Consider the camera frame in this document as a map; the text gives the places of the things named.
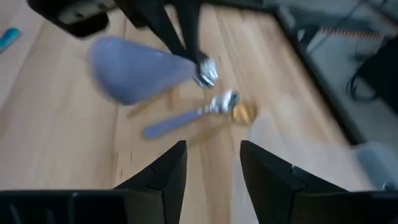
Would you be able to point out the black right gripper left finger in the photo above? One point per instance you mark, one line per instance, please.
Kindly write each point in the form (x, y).
(161, 193)

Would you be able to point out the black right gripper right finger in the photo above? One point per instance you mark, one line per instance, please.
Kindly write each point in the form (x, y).
(273, 193)

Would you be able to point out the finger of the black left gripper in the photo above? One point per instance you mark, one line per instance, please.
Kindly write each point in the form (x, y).
(155, 21)
(191, 25)

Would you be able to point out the iridescent blue purple spoon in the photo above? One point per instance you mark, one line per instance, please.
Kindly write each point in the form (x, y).
(9, 38)

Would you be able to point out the clear plastic bin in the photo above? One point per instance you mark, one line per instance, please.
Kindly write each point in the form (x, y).
(376, 165)

